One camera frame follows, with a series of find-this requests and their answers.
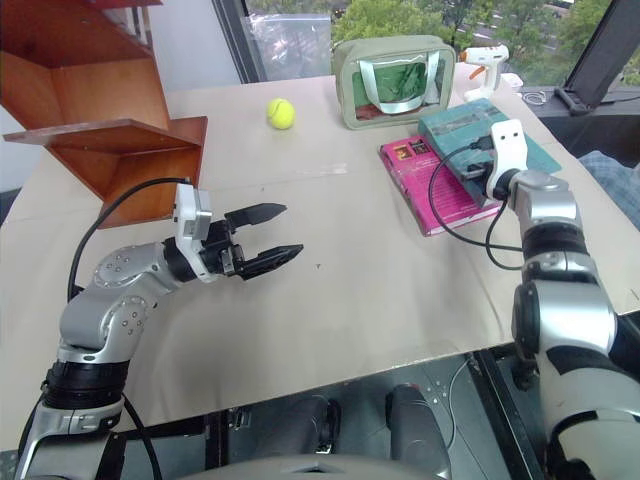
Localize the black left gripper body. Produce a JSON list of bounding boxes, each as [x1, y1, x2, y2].
[[201, 217, 247, 277]]

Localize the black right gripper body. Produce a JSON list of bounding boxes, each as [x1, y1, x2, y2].
[[461, 164, 494, 208]]

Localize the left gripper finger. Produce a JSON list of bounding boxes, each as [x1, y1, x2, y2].
[[224, 202, 288, 233], [238, 243, 306, 281]]

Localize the teal book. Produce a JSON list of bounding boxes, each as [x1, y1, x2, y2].
[[417, 97, 563, 209]]

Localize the pink book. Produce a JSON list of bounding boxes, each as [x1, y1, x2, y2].
[[377, 134, 503, 238]]

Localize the wooden bookshelf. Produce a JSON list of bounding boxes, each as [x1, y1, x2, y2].
[[0, 0, 209, 231]]

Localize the yellow tennis ball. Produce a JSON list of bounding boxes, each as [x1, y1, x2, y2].
[[265, 97, 298, 131]]

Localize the white glue gun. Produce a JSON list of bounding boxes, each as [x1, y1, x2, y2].
[[458, 45, 511, 103]]

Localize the green transparent tote bag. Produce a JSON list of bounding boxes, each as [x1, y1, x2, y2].
[[331, 35, 459, 132]]

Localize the blue plaid cloth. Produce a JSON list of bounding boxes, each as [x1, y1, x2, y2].
[[578, 148, 640, 232]]

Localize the black metal stand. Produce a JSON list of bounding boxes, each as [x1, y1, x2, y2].
[[551, 0, 640, 118]]

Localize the grey robot torso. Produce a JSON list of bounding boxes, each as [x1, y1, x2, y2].
[[197, 453, 444, 480]]

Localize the dark rounded robot leg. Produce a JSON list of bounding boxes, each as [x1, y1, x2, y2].
[[383, 383, 452, 480]]

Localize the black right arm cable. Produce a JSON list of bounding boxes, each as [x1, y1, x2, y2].
[[428, 133, 526, 272]]

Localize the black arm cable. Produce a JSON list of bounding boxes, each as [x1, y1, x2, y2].
[[67, 177, 194, 480], [428, 133, 526, 272]]

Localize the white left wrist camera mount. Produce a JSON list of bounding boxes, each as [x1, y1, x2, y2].
[[172, 183, 216, 284]]

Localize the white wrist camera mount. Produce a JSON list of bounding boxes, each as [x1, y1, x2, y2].
[[172, 183, 216, 284], [483, 119, 529, 199]]

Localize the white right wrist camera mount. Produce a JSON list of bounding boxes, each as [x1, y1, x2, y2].
[[483, 119, 529, 199]]

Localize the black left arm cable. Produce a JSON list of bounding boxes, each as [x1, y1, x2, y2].
[[67, 177, 194, 480]]

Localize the dark window frame post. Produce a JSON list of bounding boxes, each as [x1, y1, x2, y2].
[[211, 0, 262, 85]]

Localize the white cable under table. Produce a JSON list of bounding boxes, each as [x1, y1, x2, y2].
[[446, 357, 482, 447]]

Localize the black table frame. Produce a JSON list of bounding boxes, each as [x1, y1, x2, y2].
[[472, 348, 549, 480]]

